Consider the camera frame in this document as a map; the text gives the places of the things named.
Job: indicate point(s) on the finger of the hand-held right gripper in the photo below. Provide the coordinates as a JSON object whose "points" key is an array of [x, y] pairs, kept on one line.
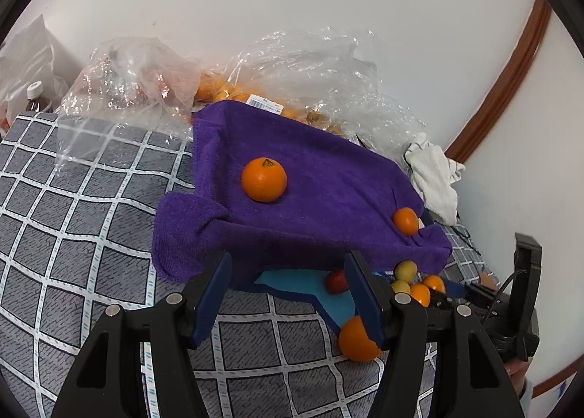
{"points": [[477, 295]]}

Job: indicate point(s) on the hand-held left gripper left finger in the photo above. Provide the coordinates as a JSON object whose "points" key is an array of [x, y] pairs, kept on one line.
{"points": [[214, 295]]}

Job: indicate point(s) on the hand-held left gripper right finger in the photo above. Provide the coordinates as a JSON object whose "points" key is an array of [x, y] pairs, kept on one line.
{"points": [[365, 299]]}

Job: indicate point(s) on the small red fruit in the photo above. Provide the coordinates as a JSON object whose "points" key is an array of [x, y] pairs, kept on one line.
{"points": [[335, 282]]}

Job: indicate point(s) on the small yellow fruit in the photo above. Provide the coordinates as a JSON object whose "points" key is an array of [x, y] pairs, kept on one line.
{"points": [[399, 287], [405, 270]]}

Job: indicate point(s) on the large orange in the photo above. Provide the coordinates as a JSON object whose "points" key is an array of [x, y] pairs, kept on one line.
{"points": [[353, 341]]}

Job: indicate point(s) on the small orange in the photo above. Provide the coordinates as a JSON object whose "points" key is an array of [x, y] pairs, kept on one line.
{"points": [[406, 221], [419, 295], [434, 283]]}

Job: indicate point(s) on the orange with green stem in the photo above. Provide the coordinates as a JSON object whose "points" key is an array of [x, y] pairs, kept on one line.
{"points": [[263, 180]]}

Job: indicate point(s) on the purple towel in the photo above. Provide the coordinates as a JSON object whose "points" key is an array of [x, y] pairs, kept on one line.
{"points": [[328, 171]]}

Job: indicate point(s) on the bagged small yellow fruits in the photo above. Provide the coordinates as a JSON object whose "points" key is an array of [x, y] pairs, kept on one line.
{"points": [[324, 123]]}

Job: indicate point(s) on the person's right hand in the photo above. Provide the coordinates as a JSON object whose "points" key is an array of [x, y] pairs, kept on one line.
{"points": [[516, 374]]}

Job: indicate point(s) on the white striped towel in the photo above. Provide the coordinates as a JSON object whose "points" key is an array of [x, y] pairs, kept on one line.
{"points": [[435, 176]]}

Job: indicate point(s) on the grey checked blanket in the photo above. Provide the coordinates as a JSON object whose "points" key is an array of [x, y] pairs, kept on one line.
{"points": [[68, 217]]}

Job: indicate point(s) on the crumpled clear plastic bag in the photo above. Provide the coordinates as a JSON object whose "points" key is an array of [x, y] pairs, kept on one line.
{"points": [[383, 121]]}

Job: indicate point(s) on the white price label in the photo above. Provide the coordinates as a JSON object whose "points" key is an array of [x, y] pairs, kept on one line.
{"points": [[264, 104]]}

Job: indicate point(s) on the bagged oranges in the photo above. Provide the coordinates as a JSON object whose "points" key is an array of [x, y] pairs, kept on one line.
{"points": [[214, 87]]}

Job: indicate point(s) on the brown wooden door trim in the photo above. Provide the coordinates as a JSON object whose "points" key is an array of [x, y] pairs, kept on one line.
{"points": [[511, 80]]}

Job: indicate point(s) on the pink-tinted clear plastic bag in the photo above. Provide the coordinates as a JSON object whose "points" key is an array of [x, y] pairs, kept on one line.
{"points": [[137, 71]]}

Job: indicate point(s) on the large clear plastic bag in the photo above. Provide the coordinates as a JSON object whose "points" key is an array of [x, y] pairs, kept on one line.
{"points": [[296, 66]]}

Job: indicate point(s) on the brown bottle with white cap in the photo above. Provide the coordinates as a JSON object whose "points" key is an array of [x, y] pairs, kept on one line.
{"points": [[37, 101]]}

